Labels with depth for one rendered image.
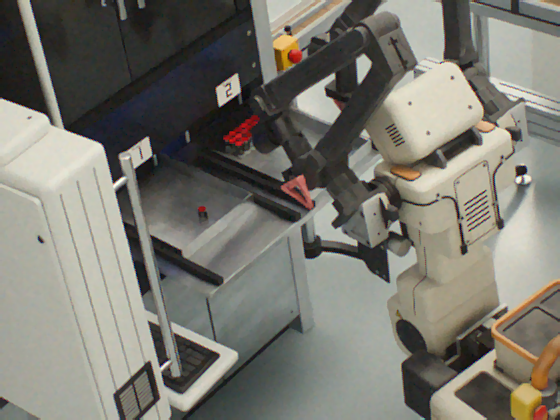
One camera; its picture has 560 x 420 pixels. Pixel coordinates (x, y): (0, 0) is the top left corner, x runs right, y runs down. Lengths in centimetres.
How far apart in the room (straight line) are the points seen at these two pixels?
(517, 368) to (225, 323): 124
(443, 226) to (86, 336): 79
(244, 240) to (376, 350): 104
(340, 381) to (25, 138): 185
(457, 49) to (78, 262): 103
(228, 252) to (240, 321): 76
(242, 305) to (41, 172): 159
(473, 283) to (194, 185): 80
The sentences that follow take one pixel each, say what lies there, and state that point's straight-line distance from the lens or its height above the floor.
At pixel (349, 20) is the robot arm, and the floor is 132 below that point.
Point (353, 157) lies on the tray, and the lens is 336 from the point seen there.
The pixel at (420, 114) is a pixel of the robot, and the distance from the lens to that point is 271.
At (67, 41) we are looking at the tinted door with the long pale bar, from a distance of 304.
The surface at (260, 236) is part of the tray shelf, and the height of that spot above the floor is 88.
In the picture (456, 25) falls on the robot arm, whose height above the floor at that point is 137.
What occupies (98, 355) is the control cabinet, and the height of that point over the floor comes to 112.
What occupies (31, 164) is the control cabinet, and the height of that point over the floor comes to 155.
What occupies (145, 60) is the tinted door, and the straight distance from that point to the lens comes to 324.
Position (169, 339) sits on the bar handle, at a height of 100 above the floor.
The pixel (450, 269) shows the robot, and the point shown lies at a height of 94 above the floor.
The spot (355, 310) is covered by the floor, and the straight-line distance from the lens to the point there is 424.
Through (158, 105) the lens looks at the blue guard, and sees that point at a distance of 330.
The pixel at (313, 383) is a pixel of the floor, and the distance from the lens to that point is 403.
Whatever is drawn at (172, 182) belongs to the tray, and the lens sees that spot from 341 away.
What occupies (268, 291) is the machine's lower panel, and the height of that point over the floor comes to 28.
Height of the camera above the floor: 288
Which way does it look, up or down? 36 degrees down
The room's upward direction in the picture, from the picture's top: 11 degrees counter-clockwise
